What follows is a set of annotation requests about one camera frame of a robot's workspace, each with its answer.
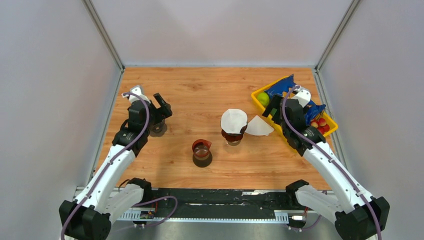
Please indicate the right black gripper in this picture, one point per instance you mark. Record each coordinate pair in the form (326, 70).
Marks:
(273, 103)

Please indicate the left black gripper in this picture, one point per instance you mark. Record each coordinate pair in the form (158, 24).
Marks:
(162, 112)

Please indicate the grey smoky coffee dripper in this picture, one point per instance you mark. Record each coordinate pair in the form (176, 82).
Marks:
(159, 129)

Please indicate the amber coffee dripper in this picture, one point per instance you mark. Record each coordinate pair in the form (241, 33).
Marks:
(234, 136)

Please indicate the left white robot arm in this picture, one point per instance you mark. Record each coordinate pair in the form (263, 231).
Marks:
(93, 211)

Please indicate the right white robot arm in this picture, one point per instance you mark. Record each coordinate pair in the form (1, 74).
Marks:
(354, 211)

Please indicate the green lime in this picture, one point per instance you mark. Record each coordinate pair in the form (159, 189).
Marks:
(263, 99)

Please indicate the blue chips bag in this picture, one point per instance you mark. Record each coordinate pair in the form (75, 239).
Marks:
(313, 110)

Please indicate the clear glass server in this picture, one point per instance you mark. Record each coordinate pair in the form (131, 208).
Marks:
(233, 142)

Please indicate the red strawberries cluster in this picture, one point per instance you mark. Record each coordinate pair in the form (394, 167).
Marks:
(321, 125)

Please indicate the brown glass carafe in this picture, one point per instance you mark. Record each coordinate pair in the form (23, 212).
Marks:
(201, 154)

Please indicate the yellow plastic tray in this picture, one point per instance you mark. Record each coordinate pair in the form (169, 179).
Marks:
(333, 126)

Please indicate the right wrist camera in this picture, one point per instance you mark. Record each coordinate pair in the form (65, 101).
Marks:
(302, 95)

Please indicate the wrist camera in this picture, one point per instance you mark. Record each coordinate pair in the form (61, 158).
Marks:
(302, 95)
(136, 94)

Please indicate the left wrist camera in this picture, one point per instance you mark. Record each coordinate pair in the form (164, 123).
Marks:
(136, 94)

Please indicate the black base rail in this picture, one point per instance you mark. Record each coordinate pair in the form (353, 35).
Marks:
(219, 204)

